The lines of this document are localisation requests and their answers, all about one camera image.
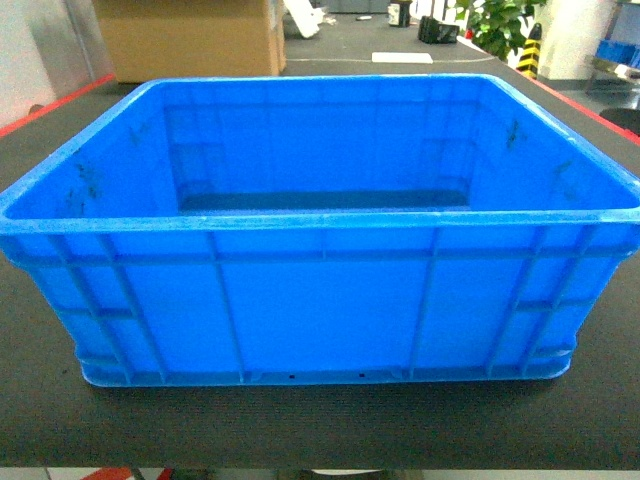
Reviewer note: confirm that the yellow black striped bollard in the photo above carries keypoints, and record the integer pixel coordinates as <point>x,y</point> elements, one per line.
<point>529,60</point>

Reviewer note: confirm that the white foam piece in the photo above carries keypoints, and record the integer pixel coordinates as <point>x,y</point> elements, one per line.
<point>306,17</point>

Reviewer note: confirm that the green potted plant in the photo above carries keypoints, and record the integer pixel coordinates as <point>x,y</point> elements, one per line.
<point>498,27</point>

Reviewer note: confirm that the white flat board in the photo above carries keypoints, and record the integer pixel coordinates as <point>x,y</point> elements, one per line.
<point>402,58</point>

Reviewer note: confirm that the large blue plastic crate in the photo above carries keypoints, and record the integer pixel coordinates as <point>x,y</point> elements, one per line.
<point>322,230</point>

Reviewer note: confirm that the blue bin on rack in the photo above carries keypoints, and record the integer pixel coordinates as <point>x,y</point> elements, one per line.
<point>616,51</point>

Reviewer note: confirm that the black bag on floor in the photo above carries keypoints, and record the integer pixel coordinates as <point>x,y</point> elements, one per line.
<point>432,31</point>

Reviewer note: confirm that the large cardboard box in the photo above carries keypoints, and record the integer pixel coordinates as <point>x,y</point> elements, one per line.
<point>149,40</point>

